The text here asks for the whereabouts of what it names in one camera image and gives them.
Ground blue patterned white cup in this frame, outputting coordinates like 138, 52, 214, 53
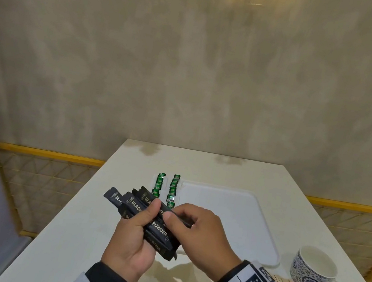
288, 243, 350, 282

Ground yellow wire fence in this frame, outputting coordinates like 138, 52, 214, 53
293, 194, 372, 282
0, 141, 107, 248

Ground black sachet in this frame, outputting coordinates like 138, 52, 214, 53
158, 207, 196, 229
100, 185, 130, 217
138, 207, 186, 262
129, 184, 164, 211
117, 190, 149, 223

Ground rows of green packets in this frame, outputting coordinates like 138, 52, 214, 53
149, 171, 182, 209

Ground white tray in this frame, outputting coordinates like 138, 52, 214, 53
145, 175, 291, 271

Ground person's right hand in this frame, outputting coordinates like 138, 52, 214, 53
153, 199, 249, 282

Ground person's left hand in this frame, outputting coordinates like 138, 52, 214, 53
98, 193, 166, 282

